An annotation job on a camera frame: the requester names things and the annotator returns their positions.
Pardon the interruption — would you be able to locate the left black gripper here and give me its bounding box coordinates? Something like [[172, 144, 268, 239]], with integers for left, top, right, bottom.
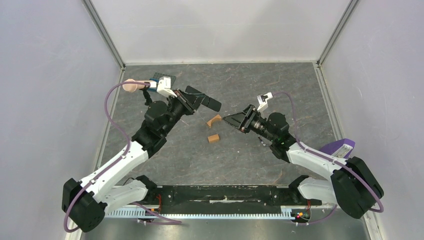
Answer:
[[161, 88, 206, 136]]

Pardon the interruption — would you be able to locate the black remote control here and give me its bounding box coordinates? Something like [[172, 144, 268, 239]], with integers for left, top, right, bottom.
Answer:
[[198, 94, 222, 112]]

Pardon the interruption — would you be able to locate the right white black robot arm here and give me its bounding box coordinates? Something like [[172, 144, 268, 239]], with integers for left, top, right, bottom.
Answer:
[[223, 104, 385, 219]]

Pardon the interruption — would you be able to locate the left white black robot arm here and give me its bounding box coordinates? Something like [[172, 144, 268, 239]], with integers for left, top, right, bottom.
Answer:
[[61, 86, 222, 233]]

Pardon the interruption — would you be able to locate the curved wooden arch block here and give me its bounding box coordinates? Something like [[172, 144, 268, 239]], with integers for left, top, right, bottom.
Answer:
[[206, 114, 222, 128]]

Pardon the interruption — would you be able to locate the small wooden rectangular block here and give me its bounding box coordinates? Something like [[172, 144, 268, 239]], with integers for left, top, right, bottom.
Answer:
[[207, 134, 220, 143]]

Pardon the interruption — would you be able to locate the blue square block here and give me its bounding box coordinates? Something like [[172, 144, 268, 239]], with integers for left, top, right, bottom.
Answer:
[[148, 78, 159, 92]]

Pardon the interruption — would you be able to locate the beige wooden peg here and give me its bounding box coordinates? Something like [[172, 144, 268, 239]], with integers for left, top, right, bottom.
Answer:
[[122, 78, 150, 93]]

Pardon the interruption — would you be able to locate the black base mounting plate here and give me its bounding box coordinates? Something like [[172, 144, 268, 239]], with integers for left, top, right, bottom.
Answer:
[[136, 175, 322, 215]]

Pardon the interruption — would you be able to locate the purple plastic holder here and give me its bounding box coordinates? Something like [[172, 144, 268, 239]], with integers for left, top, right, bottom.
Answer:
[[319, 138, 356, 159]]

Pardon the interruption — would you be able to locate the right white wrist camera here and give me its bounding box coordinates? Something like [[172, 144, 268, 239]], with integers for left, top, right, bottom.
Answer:
[[256, 92, 273, 113]]

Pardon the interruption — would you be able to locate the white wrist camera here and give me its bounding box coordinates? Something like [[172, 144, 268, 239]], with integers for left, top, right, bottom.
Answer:
[[157, 77, 177, 98], [256, 92, 273, 113]]

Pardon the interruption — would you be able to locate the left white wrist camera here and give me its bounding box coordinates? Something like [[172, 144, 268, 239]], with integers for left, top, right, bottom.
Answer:
[[157, 77, 177, 98]]

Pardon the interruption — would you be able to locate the grey studded base plate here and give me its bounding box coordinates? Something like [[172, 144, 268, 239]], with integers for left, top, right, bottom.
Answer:
[[151, 72, 177, 86]]

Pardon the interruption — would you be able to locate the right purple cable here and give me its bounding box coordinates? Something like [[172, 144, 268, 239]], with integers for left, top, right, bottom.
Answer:
[[271, 91, 385, 214]]

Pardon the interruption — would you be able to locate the purple cable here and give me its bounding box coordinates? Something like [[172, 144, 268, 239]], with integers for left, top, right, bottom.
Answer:
[[63, 81, 152, 233], [271, 91, 385, 214]]

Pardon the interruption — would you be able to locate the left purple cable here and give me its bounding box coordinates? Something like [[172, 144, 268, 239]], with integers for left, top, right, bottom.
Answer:
[[63, 81, 152, 233]]

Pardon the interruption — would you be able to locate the white slotted cable duct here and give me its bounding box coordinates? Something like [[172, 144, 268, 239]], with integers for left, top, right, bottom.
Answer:
[[105, 206, 295, 220]]

